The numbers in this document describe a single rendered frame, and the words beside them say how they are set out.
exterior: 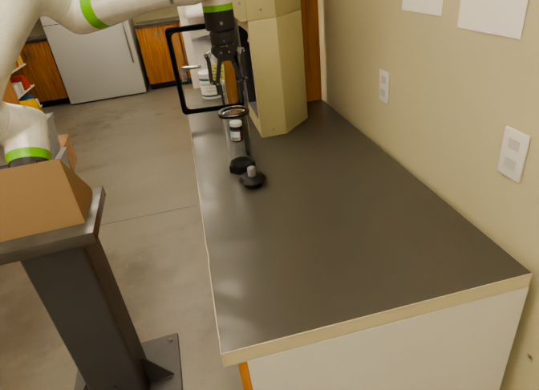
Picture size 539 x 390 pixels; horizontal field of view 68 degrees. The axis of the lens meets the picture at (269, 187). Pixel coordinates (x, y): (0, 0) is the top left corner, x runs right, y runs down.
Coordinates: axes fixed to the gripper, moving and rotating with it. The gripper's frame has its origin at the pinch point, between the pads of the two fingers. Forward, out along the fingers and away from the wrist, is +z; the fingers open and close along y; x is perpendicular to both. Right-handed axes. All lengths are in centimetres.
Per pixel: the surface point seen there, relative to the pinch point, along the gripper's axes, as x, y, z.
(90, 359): 18, 71, 87
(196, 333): -14, 35, 122
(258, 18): -25.3, -16.9, -19.3
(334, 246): 55, -16, 28
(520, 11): 58, -56, -23
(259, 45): -25.3, -16.1, -9.6
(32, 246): 24, 68, 29
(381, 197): 38, -37, 28
